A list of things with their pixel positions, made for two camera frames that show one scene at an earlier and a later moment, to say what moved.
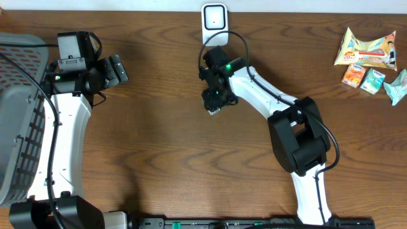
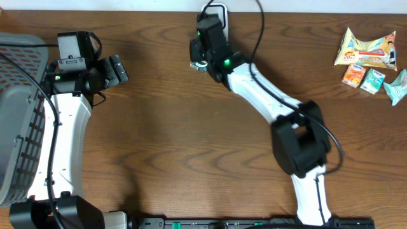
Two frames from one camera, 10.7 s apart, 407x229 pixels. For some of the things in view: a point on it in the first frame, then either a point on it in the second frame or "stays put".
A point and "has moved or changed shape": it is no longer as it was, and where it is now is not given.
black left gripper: x=112 y=78 stays put
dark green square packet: x=211 y=105 has moved or changed shape
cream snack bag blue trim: x=380 y=52 stays put
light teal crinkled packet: x=397 y=89 stays put
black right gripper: x=229 y=99 -> x=193 y=46
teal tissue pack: x=372 y=81 stays put
